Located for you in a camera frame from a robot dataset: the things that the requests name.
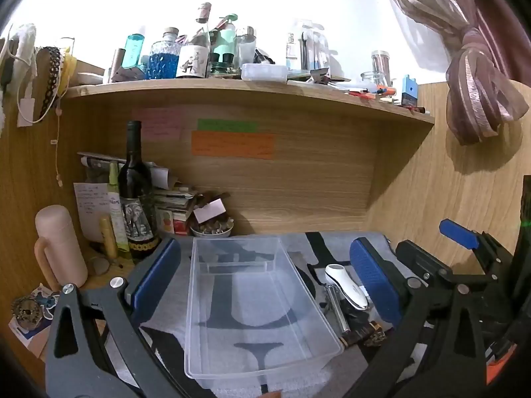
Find beaded headband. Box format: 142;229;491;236
37;46;67;121

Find blue box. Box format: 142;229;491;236
401;75;419;107

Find cartoon sticker card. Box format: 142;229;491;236
10;284;61;337

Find white handheld device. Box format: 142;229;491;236
324;264;371;311

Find red and white carton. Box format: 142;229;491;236
171;211;192;235

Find clear plastic bin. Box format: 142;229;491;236
184;234;345;390

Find orange sticky note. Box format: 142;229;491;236
191;131;276;160

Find orange markers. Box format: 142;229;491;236
348;84;395;101

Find glass bottle with blue liquid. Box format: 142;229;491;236
148;28;181;79

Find green pump bottle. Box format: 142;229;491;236
209;13;239;76

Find bowl of small items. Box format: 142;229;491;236
190;216;234;238

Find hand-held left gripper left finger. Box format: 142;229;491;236
45;238;195;398

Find white fluffy cloth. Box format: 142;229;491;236
7;23;39;92

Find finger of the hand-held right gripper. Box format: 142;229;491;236
439;218;514;275
395;239;456;288

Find grey mat with black letters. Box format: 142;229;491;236
100;231;432;398

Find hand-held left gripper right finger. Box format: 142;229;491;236
344;236;488;398

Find white handwritten note paper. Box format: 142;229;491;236
73;181;111;243

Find green tube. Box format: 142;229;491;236
107;162;129;251

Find white plastic box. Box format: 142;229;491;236
241;63;288;83

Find brown furry ornament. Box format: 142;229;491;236
12;294;41;325

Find green sticky note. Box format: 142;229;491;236
197;118;258;132

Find white tag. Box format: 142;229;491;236
17;97;35;127

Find clear brush packaging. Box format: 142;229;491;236
286;19;329;72

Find pink thermos mug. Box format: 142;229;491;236
34;205;89;291

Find small white box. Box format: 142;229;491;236
193;199;227;224

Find clear glass jar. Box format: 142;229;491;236
234;26;256;69

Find mauve striped curtain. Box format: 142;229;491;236
369;0;531;146

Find dark wine bottle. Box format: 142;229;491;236
117;120;162;263

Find teal bottle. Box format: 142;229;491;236
124;33;146;69

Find silver metal tool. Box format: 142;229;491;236
321;284;353;336

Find brown cardboard tube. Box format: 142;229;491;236
109;48;127;84

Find clear bottle with white label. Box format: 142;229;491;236
176;2;212;79

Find stack of booklets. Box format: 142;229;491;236
153;186;200;216

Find brown strap watch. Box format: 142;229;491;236
342;320;386;348

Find pink sticky note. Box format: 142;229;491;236
132;108;183;141

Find yellow tube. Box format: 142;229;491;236
100;217;119;260

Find glass jar of sticks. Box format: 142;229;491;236
370;50;393;86

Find wooden shelf board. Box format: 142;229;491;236
60;78;435;125

